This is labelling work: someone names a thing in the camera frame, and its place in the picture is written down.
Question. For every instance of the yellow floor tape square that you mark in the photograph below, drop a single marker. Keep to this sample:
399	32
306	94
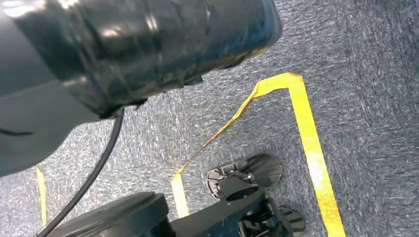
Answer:
307	130

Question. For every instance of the yellow floor tape strip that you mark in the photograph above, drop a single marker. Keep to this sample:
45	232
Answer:
41	196

